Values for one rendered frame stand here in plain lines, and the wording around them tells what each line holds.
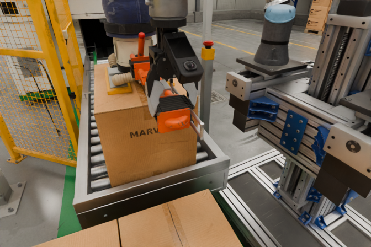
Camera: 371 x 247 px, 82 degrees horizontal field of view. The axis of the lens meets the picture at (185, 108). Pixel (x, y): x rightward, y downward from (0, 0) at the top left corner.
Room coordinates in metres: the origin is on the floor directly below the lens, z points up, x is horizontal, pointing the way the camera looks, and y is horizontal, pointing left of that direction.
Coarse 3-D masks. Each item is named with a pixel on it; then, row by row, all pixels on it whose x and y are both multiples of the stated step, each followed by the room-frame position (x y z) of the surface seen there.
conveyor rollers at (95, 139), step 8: (96, 128) 1.19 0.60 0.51; (96, 136) 1.11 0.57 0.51; (96, 144) 1.02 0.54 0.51; (96, 152) 0.93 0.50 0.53; (200, 152) 0.91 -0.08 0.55; (96, 160) 0.85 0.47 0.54; (104, 160) 0.87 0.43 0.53; (200, 160) 0.87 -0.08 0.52; (96, 168) 0.79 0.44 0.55; (104, 168) 0.79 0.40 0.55; (96, 176) 0.77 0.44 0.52; (96, 184) 0.69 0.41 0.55; (104, 184) 0.70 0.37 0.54
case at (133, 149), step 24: (96, 72) 1.07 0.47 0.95; (96, 96) 0.78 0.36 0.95; (120, 96) 0.78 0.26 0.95; (144, 96) 0.78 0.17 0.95; (96, 120) 0.65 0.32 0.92; (120, 120) 0.68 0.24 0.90; (144, 120) 0.71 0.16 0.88; (120, 144) 0.67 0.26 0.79; (144, 144) 0.70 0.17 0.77; (168, 144) 0.74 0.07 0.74; (192, 144) 0.78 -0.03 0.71; (120, 168) 0.67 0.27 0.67; (144, 168) 0.70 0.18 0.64; (168, 168) 0.74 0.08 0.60
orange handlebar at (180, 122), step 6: (132, 54) 0.91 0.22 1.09; (138, 72) 0.70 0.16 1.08; (144, 72) 0.67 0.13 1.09; (144, 78) 0.63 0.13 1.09; (144, 84) 0.60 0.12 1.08; (168, 90) 0.54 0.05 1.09; (168, 120) 0.39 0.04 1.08; (174, 120) 0.39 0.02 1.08; (180, 120) 0.39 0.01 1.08; (186, 120) 0.39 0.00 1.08; (168, 126) 0.38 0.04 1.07; (174, 126) 0.38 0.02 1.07; (180, 126) 0.38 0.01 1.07
